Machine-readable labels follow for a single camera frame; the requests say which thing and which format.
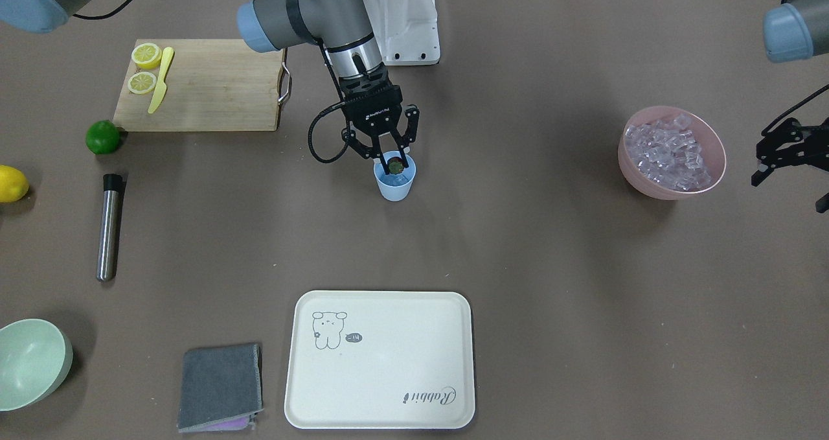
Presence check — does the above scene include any pink bowl of ice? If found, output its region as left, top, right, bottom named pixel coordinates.
left=618, top=106, right=727, bottom=201

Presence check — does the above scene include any mint green bowl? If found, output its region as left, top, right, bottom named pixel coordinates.
left=1, top=318, right=74, bottom=411

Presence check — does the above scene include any grey folded cloth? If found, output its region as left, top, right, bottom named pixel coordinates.
left=177, top=343, right=263, bottom=434

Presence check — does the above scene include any red strawberry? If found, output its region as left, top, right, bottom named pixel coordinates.
left=387, top=157, right=406, bottom=175

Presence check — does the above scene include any green lime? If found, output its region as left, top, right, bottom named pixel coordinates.
left=85, top=119, right=121, bottom=156

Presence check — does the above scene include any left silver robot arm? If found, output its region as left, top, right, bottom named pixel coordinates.
left=751, top=0, right=828, bottom=187

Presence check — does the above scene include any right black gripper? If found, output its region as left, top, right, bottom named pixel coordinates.
left=340, top=67, right=420, bottom=174

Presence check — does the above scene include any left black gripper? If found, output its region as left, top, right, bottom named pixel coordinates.
left=750, top=117, right=829, bottom=213

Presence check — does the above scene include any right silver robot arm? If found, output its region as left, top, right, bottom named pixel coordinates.
left=2, top=0, right=418, bottom=175

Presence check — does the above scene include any steel muddler black tip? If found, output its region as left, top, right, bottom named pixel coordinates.
left=97, top=173, right=126, bottom=283

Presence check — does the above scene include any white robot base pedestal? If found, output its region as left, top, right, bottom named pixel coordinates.
left=364, top=0, right=441, bottom=66

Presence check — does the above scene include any yellow lemon near board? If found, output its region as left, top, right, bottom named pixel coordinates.
left=0, top=165, right=30, bottom=203

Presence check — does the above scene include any light blue plastic cup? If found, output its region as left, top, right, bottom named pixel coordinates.
left=373, top=151, right=416, bottom=202

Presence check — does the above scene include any wooden cutting board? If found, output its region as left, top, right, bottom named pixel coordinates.
left=112, top=38, right=292, bottom=132

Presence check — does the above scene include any yellow plastic knife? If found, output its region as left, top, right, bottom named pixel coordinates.
left=147, top=47, right=175, bottom=114

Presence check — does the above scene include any lemon slice inner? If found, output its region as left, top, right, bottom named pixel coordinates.
left=126, top=71, right=157, bottom=95

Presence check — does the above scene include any cream rabbit tray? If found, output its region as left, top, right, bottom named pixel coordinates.
left=284, top=290, right=476, bottom=430

